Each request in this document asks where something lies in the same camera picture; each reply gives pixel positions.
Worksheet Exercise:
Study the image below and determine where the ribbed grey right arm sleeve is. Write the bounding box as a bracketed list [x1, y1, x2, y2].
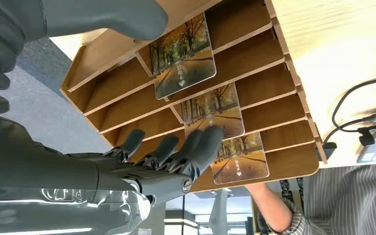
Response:
[0, 0, 47, 125]

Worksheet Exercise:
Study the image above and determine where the white desk leg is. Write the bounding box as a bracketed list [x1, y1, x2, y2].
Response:
[208, 189, 230, 235]

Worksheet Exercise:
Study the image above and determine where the black cable plug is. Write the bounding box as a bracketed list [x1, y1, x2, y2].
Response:
[357, 125, 376, 147]

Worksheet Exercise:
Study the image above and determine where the person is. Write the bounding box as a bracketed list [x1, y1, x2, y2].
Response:
[244, 164, 376, 235]

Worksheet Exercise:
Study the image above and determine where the autumn tree photo card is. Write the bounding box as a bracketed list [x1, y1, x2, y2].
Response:
[211, 132, 270, 186]
[149, 13, 217, 100]
[181, 82, 245, 141]

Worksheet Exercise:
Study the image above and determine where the long looping black cable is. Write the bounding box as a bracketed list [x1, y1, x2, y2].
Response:
[331, 74, 376, 133]

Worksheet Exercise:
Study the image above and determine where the short black cable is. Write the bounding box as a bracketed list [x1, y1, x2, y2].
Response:
[322, 112, 376, 145]

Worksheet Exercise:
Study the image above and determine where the small black adapter block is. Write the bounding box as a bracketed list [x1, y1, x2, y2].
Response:
[317, 142, 338, 162]

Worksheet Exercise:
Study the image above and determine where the wooden slotted card rack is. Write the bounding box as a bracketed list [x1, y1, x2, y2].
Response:
[60, 0, 328, 194]

